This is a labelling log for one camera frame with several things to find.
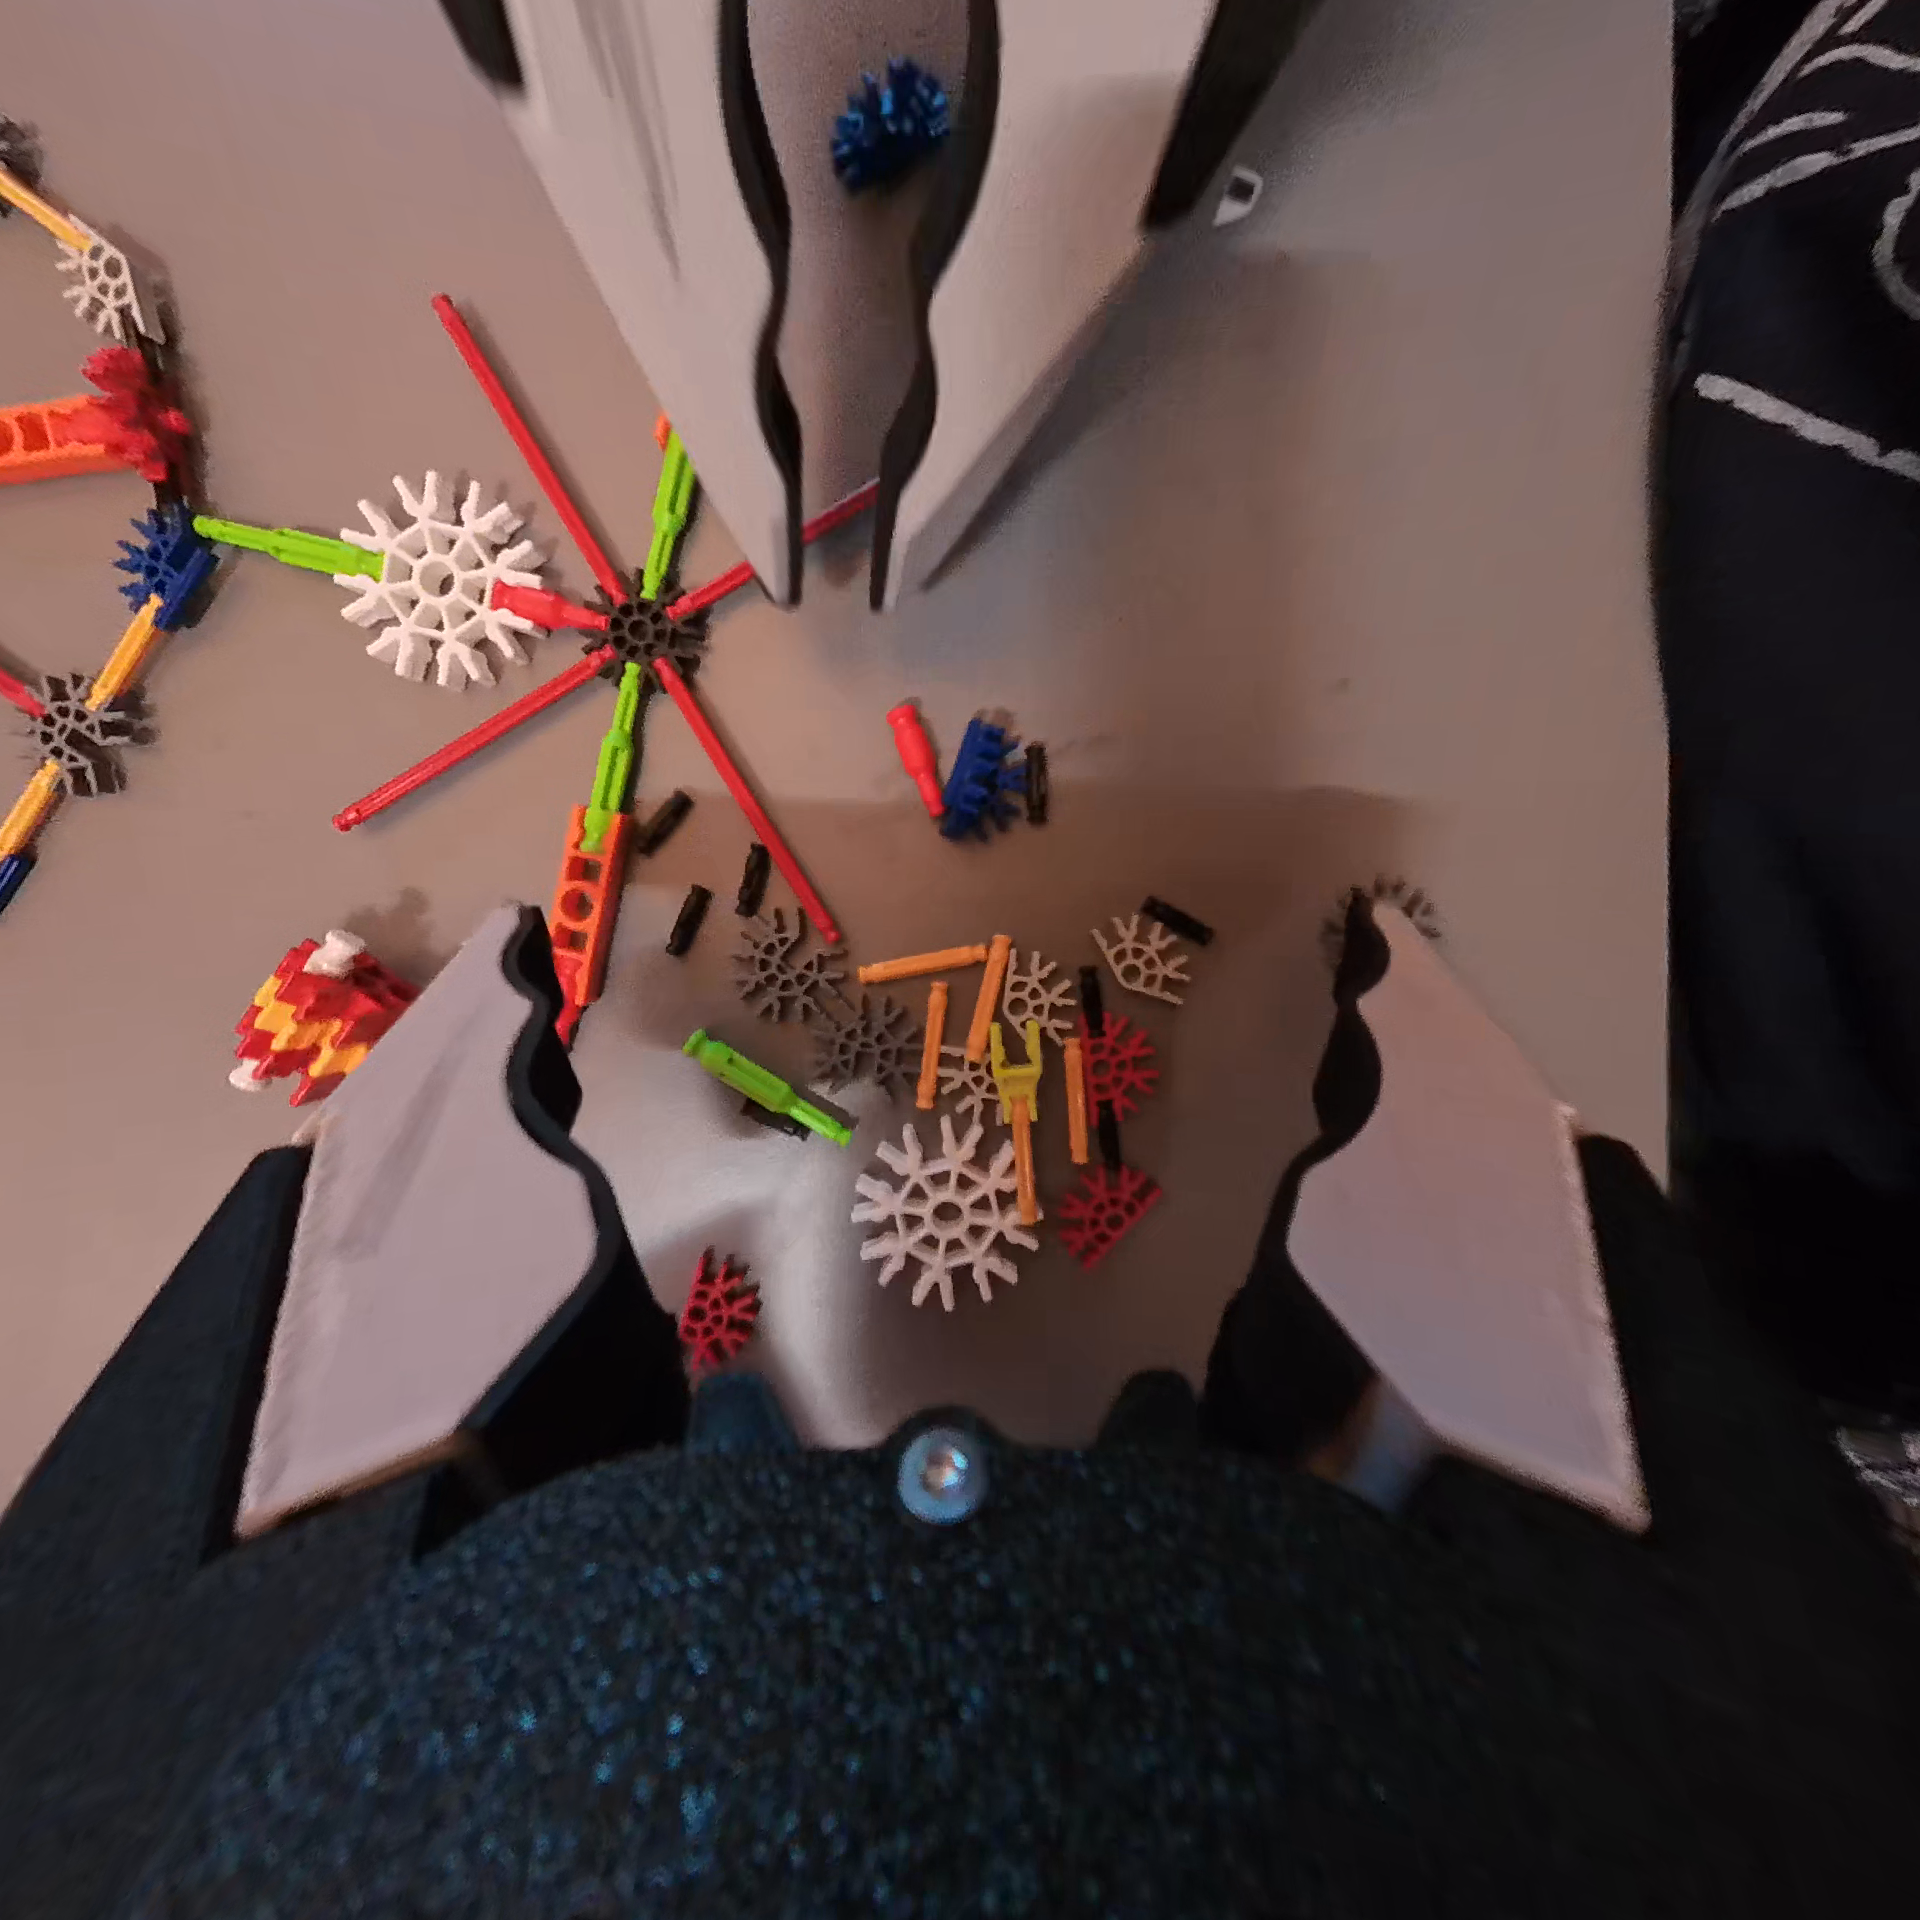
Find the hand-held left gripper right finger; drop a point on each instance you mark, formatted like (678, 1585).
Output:
(1471, 1231)

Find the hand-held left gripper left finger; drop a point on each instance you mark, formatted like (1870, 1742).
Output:
(436, 1231)

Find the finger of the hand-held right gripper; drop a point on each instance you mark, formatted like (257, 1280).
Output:
(1065, 180)
(645, 180)

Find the green toy rod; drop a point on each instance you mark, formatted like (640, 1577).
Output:
(670, 518)
(765, 1084)

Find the black short toy rod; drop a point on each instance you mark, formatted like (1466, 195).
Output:
(1109, 1143)
(1037, 782)
(692, 920)
(665, 820)
(1089, 996)
(753, 881)
(1176, 920)

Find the dark grey snowflake connector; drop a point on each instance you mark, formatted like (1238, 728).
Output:
(866, 1046)
(788, 966)

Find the half-built spoke toy model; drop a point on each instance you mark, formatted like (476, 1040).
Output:
(645, 628)

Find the yellow-green clip connector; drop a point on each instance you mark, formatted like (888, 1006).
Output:
(1018, 1073)

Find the red short toy rod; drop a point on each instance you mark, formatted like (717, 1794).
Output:
(918, 758)

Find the red yellow connector cluster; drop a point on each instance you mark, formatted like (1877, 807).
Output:
(322, 1020)

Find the light grey fan connector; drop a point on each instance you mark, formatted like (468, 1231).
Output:
(1143, 955)
(967, 1084)

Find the pale grey small connector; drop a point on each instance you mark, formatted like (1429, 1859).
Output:
(1040, 996)

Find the large white snowflake connector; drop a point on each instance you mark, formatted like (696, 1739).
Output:
(944, 1212)

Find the short orange toy rod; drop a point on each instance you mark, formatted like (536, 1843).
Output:
(933, 1046)

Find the dark printed t-shirt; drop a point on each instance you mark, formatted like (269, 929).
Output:
(1786, 750)

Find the colourful toy wheel model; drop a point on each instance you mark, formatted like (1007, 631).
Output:
(90, 524)

